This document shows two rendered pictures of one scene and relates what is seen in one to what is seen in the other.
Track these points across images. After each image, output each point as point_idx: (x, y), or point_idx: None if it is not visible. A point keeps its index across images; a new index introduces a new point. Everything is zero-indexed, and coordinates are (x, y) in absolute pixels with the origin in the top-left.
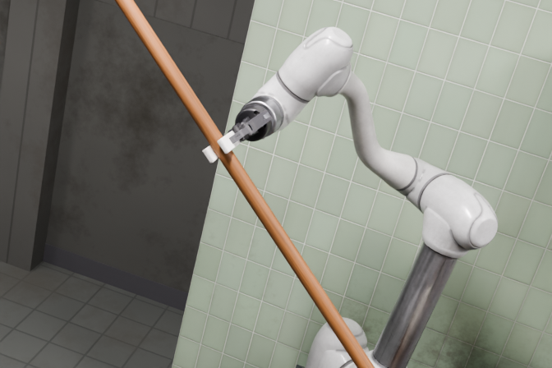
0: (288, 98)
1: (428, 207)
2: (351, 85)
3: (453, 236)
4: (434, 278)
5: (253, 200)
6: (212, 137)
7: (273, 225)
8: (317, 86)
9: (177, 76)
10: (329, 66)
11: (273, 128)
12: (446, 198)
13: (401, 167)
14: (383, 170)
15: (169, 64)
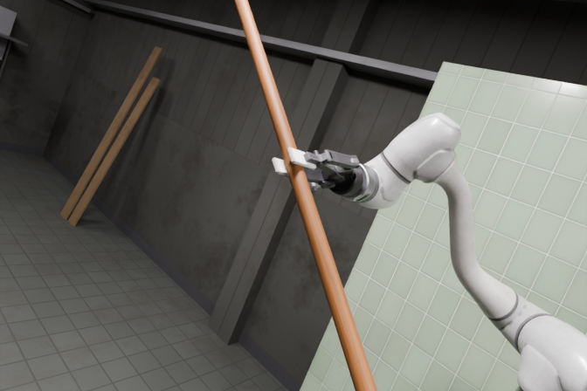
0: (387, 170)
1: (528, 345)
2: (453, 175)
3: (561, 387)
4: None
5: (308, 222)
6: (286, 148)
7: (323, 257)
8: (417, 162)
9: (272, 91)
10: (432, 141)
11: (364, 189)
12: (553, 337)
13: (499, 292)
14: (479, 290)
15: (268, 80)
